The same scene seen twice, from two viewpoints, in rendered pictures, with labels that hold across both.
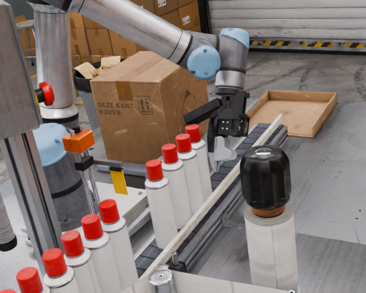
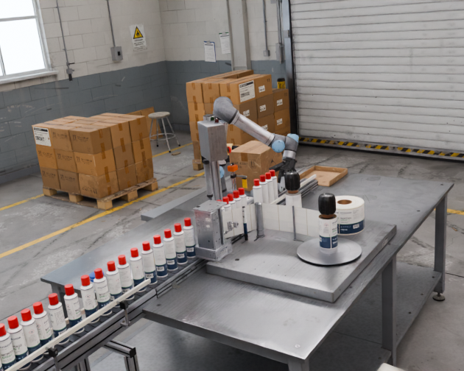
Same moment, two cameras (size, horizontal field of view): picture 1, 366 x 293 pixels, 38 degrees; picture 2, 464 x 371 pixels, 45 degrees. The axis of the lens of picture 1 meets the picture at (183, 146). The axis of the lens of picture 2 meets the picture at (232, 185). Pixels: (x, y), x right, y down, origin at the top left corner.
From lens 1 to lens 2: 2.18 m
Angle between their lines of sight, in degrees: 7
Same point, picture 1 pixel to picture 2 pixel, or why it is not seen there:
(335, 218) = not seen: hidden behind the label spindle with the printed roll
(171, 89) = (265, 157)
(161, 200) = (258, 193)
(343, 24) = (397, 133)
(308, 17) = (371, 126)
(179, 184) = (265, 190)
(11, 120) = (220, 155)
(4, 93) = (219, 148)
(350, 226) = not seen: hidden behind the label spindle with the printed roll
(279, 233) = (294, 199)
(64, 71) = not seen: hidden behind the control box
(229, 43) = (290, 140)
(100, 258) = (238, 204)
